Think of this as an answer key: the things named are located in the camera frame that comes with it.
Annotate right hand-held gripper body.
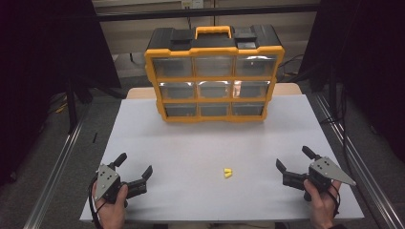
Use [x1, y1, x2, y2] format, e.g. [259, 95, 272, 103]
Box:
[282, 156, 357, 202]

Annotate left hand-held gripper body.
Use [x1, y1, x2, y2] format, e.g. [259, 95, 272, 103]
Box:
[95, 163, 148, 208]

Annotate clear plastic drawer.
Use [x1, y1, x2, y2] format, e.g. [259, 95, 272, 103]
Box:
[231, 102, 266, 116]

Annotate yellow black organizer cabinet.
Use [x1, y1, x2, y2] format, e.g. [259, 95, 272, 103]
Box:
[143, 24, 286, 124]

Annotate person's right hand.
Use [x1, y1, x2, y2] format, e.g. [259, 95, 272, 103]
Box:
[303, 178, 343, 229]

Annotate person's left hand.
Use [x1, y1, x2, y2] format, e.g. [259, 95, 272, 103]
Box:
[92, 183, 130, 229]

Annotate white table sheet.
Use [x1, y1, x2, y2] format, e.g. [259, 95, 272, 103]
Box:
[79, 94, 365, 222]

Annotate black metal stand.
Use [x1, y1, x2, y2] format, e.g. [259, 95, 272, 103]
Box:
[64, 77, 79, 135]

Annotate set of clear cabinet drawers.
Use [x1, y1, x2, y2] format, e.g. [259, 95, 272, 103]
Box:
[152, 55, 278, 117]

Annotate black curtain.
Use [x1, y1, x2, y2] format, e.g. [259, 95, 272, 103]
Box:
[298, 0, 405, 164]
[0, 0, 122, 186]

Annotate black horizontal bar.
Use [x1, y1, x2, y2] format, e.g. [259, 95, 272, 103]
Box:
[95, 3, 321, 23]

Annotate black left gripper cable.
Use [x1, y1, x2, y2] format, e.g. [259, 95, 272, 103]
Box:
[88, 177, 107, 229]

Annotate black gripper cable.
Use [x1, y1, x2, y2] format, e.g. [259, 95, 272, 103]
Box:
[88, 177, 107, 229]
[328, 182, 342, 219]

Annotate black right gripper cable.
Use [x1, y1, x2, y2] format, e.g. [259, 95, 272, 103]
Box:
[328, 182, 342, 219]

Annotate aluminium floor rail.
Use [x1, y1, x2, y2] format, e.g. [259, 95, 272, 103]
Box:
[313, 93, 405, 229]
[22, 106, 92, 229]

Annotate black floor cable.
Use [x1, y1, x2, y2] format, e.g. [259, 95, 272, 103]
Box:
[319, 85, 350, 154]

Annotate white wall socket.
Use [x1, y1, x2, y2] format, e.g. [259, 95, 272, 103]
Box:
[181, 0, 204, 10]

